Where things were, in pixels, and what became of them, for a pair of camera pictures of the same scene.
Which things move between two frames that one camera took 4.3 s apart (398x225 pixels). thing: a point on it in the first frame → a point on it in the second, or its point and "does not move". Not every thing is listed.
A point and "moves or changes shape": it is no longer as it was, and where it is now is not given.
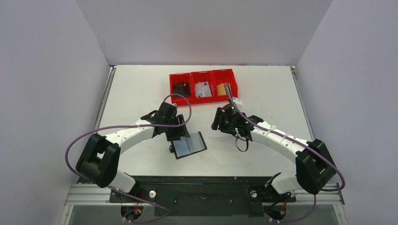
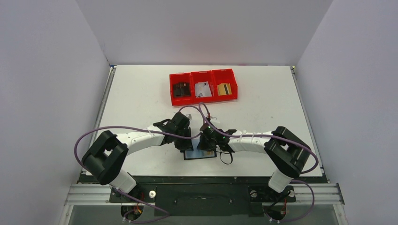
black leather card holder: x=187 y=146 moves or changes shape
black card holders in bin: x=182 y=88 does not move
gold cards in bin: x=221 y=89 does not move
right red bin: x=222 y=76 does not move
